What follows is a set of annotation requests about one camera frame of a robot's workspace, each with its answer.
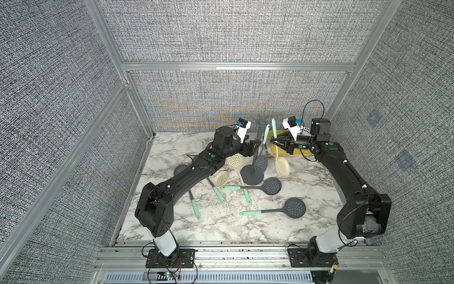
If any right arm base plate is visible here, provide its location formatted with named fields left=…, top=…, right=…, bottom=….
left=287, top=247, right=338, bottom=269

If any cream skimmer long handle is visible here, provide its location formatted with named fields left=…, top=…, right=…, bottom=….
left=271, top=118, right=290, bottom=178

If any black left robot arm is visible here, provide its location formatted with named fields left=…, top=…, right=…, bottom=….
left=135, top=125, right=261, bottom=257

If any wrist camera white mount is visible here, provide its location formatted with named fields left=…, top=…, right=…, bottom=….
left=283, top=116, right=303, bottom=140
left=236, top=118, right=252, bottom=143

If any yellow tray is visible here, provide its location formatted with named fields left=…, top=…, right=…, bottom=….
left=268, top=129, right=313, bottom=157

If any dark grey utensil rack stand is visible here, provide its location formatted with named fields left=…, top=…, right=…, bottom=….
left=240, top=118, right=267, bottom=185

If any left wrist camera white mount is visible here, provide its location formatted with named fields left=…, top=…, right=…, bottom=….
left=236, top=118, right=252, bottom=143

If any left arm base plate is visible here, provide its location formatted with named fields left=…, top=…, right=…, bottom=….
left=145, top=248, right=196, bottom=268

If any white patterned plate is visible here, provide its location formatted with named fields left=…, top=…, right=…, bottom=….
left=299, top=126, right=312, bottom=136

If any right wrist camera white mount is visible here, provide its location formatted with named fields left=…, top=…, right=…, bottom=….
left=283, top=116, right=303, bottom=140

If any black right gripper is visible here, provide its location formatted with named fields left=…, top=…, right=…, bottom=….
left=271, top=132, right=318, bottom=157

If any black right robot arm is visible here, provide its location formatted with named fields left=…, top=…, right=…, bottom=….
left=270, top=117, right=392, bottom=256

